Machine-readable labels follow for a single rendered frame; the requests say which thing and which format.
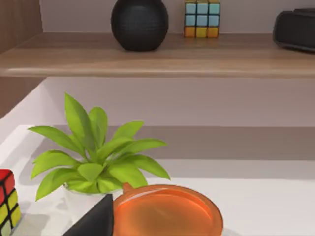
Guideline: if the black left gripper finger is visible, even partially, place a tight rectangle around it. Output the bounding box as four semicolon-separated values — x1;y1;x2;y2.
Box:
62;193;114;236

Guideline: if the green plant in white pot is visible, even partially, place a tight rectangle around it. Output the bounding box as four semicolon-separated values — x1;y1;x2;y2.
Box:
27;92;171;217

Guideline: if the orange cup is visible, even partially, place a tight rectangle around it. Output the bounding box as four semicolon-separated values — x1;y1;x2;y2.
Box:
112;182;224;236

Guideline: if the red and yellow puzzle cube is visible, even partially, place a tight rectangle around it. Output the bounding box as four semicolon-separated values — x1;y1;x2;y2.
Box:
0;169;22;236

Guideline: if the wooden shelf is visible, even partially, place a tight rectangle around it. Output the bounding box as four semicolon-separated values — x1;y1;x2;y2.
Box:
0;0;315;119

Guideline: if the blue and yellow puzzle cube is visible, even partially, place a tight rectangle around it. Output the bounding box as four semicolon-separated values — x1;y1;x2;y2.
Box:
184;0;221;39

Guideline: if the black box-shaped device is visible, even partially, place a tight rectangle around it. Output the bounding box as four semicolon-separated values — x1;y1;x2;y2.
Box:
272;8;315;53

